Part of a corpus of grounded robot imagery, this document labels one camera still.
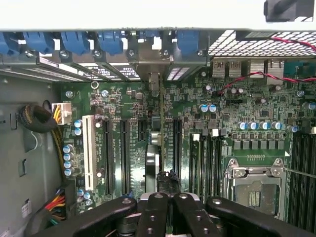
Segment black RAM slot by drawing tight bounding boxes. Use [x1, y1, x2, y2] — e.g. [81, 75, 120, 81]
[300, 133, 310, 234]
[211, 128, 223, 198]
[290, 133, 301, 230]
[309, 133, 316, 235]
[201, 128, 211, 200]

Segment metal CPU socket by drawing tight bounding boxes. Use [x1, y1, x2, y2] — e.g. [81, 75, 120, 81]
[223, 158, 288, 220]

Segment short black expansion slot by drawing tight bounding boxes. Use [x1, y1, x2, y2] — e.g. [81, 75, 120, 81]
[137, 119, 148, 142]

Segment white expansion slot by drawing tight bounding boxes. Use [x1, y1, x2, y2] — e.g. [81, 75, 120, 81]
[82, 114, 97, 191]

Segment green motherboard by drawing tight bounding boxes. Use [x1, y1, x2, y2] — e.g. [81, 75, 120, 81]
[53, 71, 316, 237]

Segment thin metal locking lever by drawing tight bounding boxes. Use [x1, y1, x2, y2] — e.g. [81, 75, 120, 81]
[283, 167, 316, 179]

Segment white power connector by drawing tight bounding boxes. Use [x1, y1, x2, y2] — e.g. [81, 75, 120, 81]
[51, 102, 73, 125]

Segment grey power supply unit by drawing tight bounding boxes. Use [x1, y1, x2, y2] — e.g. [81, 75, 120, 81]
[0, 74, 65, 237]

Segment metal USB port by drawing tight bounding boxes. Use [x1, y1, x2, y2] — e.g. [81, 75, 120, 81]
[212, 58, 227, 79]
[228, 58, 243, 79]

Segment metal port housing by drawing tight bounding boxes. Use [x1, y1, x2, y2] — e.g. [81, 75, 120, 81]
[267, 58, 284, 79]
[250, 58, 265, 79]

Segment blue card retainer clip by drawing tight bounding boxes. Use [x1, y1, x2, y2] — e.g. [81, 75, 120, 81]
[60, 31, 90, 55]
[144, 30, 162, 41]
[22, 31, 54, 54]
[0, 32, 16, 56]
[97, 31, 124, 55]
[175, 30, 200, 54]

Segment open grey PC case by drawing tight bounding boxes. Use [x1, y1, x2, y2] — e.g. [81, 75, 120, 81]
[0, 23, 316, 237]

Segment blue port connector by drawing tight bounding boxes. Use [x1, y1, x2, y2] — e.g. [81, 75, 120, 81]
[283, 61, 316, 78]

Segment black rectangular block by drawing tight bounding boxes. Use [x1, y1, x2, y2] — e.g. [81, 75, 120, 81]
[263, 0, 307, 23]

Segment multicoloured wire bundle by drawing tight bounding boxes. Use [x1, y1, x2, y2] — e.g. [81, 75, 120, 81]
[43, 187, 69, 227]

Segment yellow and black wires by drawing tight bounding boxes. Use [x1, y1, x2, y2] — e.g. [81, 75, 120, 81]
[49, 105, 67, 185]

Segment red black twisted wire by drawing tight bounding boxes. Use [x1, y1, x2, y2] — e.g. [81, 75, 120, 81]
[216, 36, 316, 97]

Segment black sleeved wire bundle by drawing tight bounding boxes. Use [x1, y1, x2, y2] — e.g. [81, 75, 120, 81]
[17, 103, 59, 134]

